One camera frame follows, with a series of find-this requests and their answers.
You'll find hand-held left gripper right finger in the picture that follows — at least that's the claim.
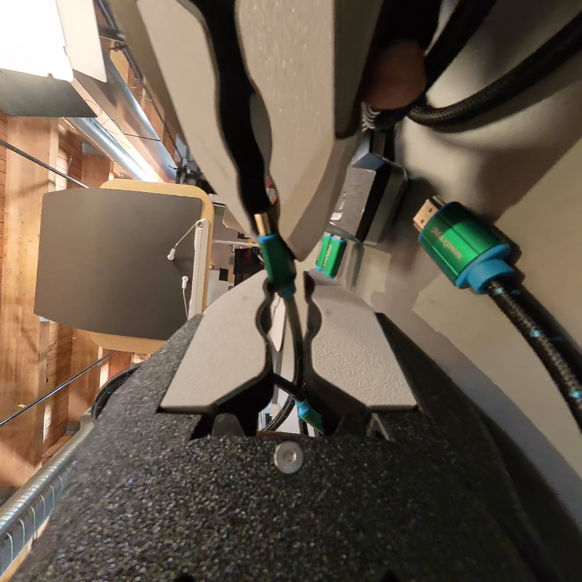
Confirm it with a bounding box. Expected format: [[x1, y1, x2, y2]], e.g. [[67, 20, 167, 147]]
[[304, 273, 420, 413]]

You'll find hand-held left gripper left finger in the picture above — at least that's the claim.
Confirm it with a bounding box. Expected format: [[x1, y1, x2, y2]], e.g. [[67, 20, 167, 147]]
[[159, 275, 274, 413]]

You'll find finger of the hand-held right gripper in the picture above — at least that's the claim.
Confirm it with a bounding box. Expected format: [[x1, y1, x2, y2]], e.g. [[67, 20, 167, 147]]
[[236, 0, 383, 262], [136, 0, 270, 237]]

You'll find green plug braided cable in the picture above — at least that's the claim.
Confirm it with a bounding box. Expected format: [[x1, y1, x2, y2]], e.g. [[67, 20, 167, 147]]
[[314, 231, 349, 279], [254, 211, 326, 436], [361, 11, 582, 151], [411, 195, 582, 435]]

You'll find black metal switch box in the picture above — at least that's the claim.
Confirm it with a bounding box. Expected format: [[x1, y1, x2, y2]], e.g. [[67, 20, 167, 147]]
[[328, 150, 408, 246]]

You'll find person's right hand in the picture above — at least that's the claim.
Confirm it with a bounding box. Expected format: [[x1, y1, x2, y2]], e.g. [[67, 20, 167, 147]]
[[363, 41, 427, 111]]

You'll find wood-framed black board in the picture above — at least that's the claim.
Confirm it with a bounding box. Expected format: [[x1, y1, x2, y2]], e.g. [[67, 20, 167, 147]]
[[34, 179, 214, 353]]

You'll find ceiling light panel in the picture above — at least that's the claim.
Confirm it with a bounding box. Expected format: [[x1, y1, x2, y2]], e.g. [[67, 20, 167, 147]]
[[0, 0, 107, 119]]

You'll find silver air duct with vent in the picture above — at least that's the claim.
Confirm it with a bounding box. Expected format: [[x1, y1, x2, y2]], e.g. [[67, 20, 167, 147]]
[[0, 420, 94, 553]]

